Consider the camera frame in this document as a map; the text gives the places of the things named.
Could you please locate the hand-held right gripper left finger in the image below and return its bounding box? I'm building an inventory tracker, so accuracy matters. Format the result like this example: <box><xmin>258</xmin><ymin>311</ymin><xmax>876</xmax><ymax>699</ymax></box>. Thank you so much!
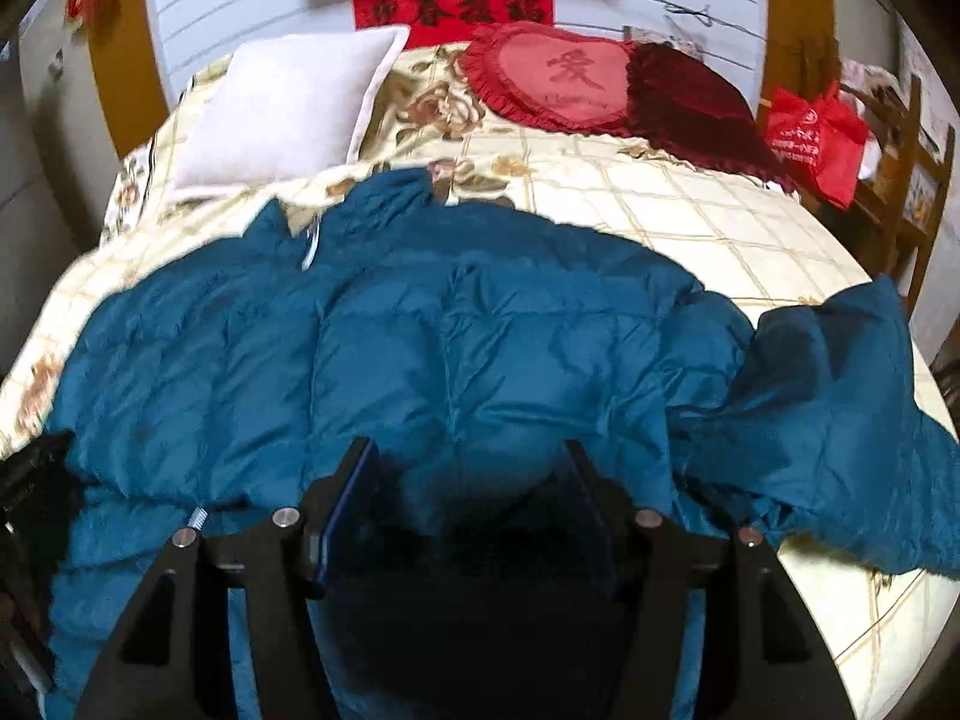
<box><xmin>73</xmin><ymin>436</ymin><xmax>378</xmax><ymax>720</ymax></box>

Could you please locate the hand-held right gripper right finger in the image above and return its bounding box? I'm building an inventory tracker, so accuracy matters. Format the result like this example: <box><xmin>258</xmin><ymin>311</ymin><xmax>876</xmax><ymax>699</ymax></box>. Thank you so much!
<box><xmin>559</xmin><ymin>439</ymin><xmax>857</xmax><ymax>720</ymax></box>

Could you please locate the blue down jacket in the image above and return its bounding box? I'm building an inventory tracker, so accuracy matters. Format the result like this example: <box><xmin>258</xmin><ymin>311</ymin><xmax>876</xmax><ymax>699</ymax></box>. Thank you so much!
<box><xmin>41</xmin><ymin>169</ymin><xmax>960</xmax><ymax>720</ymax></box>

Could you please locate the floral bedspread bed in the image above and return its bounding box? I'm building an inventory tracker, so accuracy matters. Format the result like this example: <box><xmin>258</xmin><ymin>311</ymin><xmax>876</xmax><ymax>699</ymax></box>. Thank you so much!
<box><xmin>0</xmin><ymin>41</ymin><xmax>960</xmax><ymax>720</ymax></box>

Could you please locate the white square pillow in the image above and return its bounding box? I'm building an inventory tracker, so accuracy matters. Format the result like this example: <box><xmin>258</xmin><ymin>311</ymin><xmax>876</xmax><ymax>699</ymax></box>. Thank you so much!
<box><xmin>171</xmin><ymin>25</ymin><xmax>412</xmax><ymax>203</ymax></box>

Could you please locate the dark red velvet pillow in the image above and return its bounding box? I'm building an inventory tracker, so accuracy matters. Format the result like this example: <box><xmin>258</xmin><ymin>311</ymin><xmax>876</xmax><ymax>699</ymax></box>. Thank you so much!
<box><xmin>626</xmin><ymin>41</ymin><xmax>800</xmax><ymax>196</ymax></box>

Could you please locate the red shopping bag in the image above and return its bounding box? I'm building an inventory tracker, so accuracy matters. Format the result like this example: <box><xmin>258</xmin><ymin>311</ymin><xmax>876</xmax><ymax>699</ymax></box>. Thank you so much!
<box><xmin>761</xmin><ymin>82</ymin><xmax>871</xmax><ymax>211</ymax></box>

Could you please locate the red heart-shaped pillow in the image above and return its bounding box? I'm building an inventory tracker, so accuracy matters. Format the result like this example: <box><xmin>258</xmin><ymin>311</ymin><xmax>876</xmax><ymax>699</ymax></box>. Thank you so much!
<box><xmin>459</xmin><ymin>21</ymin><xmax>640</xmax><ymax>137</ymax></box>

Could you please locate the wooden shelf rack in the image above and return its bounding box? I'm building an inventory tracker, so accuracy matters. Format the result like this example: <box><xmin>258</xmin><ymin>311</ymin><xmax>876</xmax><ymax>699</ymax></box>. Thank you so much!
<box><xmin>840</xmin><ymin>60</ymin><xmax>947</xmax><ymax>316</ymax></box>

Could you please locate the black wall cable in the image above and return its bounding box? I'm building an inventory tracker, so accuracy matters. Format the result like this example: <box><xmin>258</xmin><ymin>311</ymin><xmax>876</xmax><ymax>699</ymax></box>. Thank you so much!
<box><xmin>555</xmin><ymin>0</ymin><xmax>767</xmax><ymax>40</ymax></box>

